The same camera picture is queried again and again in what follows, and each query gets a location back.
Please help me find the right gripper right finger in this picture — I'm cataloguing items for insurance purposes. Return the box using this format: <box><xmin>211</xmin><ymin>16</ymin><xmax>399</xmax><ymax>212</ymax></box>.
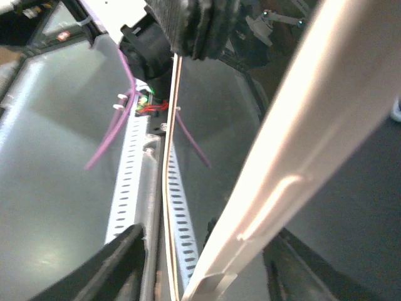
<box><xmin>263</xmin><ymin>228</ymin><xmax>376</xmax><ymax>300</ymax></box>

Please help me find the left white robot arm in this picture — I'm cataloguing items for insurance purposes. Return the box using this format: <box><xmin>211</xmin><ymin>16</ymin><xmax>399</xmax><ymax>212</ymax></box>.
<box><xmin>82</xmin><ymin>1</ymin><xmax>239</xmax><ymax>100</ymax></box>

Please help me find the left circuit board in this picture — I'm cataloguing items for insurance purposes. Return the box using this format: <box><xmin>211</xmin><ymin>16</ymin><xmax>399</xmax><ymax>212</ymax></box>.
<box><xmin>135</xmin><ymin>90</ymin><xmax>169</xmax><ymax>116</ymax></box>

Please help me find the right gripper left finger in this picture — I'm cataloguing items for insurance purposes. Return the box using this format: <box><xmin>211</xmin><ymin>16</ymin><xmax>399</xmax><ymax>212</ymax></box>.
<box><xmin>31</xmin><ymin>224</ymin><xmax>146</xmax><ymax>300</ymax></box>

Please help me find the white slotted cable duct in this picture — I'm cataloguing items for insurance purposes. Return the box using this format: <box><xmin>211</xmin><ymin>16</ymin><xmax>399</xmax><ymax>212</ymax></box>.
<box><xmin>105</xmin><ymin>78</ymin><xmax>201</xmax><ymax>289</ymax></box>

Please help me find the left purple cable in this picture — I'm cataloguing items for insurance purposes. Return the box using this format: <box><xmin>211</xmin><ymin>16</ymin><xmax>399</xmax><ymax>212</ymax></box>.
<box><xmin>84</xmin><ymin>46</ymin><xmax>138</xmax><ymax>172</ymax></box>

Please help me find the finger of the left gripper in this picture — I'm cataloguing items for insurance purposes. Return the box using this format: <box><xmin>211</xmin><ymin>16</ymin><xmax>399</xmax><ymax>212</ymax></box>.
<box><xmin>146</xmin><ymin>0</ymin><xmax>240</xmax><ymax>60</ymax></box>

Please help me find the phone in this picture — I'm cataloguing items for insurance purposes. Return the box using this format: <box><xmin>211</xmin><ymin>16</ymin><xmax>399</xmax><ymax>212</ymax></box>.
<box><xmin>168</xmin><ymin>1</ymin><xmax>400</xmax><ymax>300</ymax></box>

